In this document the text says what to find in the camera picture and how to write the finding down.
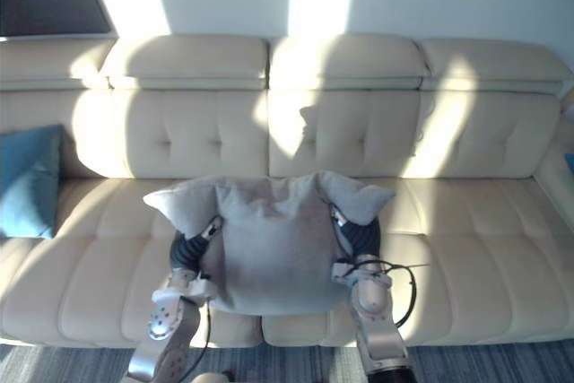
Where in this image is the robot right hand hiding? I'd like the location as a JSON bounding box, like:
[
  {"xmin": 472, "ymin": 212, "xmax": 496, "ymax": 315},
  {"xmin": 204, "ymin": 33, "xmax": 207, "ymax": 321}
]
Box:
[{"xmin": 329, "ymin": 203, "xmax": 383, "ymax": 264}]

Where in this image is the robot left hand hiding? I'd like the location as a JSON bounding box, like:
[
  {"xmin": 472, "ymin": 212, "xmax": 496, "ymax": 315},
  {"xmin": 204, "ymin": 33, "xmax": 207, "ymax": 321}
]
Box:
[{"xmin": 169, "ymin": 216, "xmax": 225, "ymax": 272}]

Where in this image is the grey fabric cushion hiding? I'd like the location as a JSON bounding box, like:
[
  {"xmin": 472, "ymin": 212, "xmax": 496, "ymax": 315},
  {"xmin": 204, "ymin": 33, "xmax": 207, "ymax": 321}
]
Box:
[{"xmin": 142, "ymin": 170, "xmax": 396, "ymax": 316}]

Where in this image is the cream leather tufted sofa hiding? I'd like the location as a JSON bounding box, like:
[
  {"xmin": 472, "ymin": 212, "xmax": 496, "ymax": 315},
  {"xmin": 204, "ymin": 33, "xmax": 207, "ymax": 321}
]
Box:
[{"xmin": 0, "ymin": 32, "xmax": 574, "ymax": 351}]

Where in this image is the silver robot left leg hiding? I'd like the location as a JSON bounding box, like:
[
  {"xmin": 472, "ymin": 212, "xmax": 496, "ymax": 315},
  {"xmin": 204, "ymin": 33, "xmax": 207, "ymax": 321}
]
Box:
[{"xmin": 191, "ymin": 370, "xmax": 235, "ymax": 383}]

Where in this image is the teal fabric cushion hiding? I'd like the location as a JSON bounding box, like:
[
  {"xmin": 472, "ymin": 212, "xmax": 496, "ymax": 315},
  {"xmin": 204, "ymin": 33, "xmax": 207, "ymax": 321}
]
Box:
[{"xmin": 0, "ymin": 124, "xmax": 63, "ymax": 240}]

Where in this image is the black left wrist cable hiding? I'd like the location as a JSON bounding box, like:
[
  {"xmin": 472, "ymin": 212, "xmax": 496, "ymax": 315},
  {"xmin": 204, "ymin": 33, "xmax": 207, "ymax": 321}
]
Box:
[{"xmin": 195, "ymin": 271, "xmax": 213, "ymax": 360}]

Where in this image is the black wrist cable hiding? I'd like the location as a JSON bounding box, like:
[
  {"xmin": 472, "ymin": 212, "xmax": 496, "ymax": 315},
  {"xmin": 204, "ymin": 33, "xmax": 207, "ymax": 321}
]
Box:
[
  {"xmin": 356, "ymin": 255, "xmax": 419, "ymax": 328},
  {"xmin": 195, "ymin": 271, "xmax": 213, "ymax": 360}
]

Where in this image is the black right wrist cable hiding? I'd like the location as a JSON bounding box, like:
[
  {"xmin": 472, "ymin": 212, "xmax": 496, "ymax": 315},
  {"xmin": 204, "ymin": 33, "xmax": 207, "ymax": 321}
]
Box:
[{"xmin": 356, "ymin": 255, "xmax": 419, "ymax": 328}]

